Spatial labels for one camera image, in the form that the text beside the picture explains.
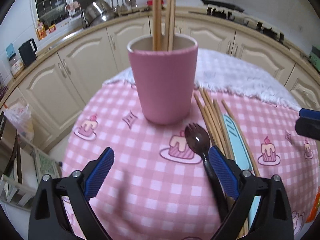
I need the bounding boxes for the cream lower kitchen cabinets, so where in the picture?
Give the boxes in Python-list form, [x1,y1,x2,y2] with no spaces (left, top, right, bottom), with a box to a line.
[1,12,319,151]

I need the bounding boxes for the chopstick in cup leftmost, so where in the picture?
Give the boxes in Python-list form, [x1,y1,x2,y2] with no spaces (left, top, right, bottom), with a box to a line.
[152,0,158,51]

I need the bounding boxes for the black electric kettle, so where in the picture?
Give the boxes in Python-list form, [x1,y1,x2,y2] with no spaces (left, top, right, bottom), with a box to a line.
[18,38,37,67]

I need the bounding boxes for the green appliance on counter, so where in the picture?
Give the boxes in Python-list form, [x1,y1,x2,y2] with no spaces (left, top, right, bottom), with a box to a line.
[309,46,320,72]

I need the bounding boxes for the chopstick pile on table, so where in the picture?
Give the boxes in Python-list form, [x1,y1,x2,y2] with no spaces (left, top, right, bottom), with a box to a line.
[194,87,261,240]

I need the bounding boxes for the orange snack box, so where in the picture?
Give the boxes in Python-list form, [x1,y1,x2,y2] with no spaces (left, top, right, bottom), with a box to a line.
[36,19,56,40]

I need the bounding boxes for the pink checkered tablecloth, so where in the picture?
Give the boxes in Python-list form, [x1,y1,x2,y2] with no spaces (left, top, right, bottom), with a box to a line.
[61,48,320,240]

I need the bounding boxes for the black gas stove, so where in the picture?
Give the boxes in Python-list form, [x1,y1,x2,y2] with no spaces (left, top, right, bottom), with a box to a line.
[200,0,284,44]

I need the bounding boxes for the white plastic bag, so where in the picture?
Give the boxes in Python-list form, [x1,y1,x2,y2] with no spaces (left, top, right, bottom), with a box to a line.
[4,102,34,142]

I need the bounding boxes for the dark brown spork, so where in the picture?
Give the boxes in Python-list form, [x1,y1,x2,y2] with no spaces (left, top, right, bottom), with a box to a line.
[184,123,228,223]

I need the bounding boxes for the jar with blue lid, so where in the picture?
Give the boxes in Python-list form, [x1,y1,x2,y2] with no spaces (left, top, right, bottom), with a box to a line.
[6,43,25,78]

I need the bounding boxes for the steel pot on counter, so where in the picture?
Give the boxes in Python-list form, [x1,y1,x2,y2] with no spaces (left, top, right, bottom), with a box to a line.
[82,0,116,27]

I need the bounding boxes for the pink utensil cup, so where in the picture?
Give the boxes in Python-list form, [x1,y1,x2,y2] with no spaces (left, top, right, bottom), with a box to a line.
[127,34,199,125]

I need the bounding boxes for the light blue chopstick sleeve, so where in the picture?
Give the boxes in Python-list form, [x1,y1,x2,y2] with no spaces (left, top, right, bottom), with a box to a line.
[222,114,261,228]

